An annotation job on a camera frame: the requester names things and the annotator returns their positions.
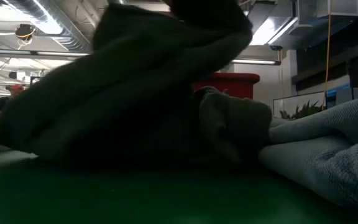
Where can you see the grey flat board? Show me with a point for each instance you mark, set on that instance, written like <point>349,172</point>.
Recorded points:
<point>353,93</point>

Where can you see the black ceiling device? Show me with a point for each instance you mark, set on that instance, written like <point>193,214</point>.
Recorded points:
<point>24,31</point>

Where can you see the dark green hooded sweatshirt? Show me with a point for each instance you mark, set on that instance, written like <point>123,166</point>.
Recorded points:
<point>120,93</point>

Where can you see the large red plastic laundry bin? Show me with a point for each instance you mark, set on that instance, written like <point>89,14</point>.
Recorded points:
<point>238,85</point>

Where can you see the round silver ventilation duct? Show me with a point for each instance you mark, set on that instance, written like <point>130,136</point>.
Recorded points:
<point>70,40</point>

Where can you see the long ceiling light bar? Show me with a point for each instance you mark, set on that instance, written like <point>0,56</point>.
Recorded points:
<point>253,61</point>

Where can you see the white ceiling box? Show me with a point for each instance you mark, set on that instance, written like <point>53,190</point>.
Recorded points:
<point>337,7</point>

